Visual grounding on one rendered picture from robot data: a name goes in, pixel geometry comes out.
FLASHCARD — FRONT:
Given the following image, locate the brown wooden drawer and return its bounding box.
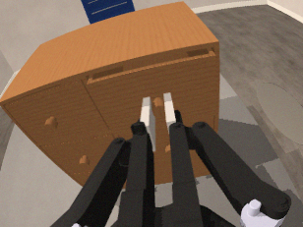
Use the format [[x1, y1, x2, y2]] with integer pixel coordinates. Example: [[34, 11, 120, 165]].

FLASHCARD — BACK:
[[154, 154, 210, 184], [41, 133, 115, 172], [119, 116, 213, 161], [5, 78, 109, 143], [70, 171, 127, 188], [87, 48, 216, 135]]

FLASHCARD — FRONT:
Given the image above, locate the brown wooden chest of drawers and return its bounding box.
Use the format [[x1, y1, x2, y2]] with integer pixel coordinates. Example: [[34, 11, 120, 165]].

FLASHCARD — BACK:
[[0, 1, 219, 186]]

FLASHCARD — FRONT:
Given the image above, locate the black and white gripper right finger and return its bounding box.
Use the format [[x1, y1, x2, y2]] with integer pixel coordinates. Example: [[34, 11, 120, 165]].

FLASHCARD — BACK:
[[163, 92, 291, 227]]

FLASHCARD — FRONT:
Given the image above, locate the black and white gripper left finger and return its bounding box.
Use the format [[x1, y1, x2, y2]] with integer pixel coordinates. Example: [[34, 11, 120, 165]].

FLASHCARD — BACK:
[[50, 97, 155, 227]]

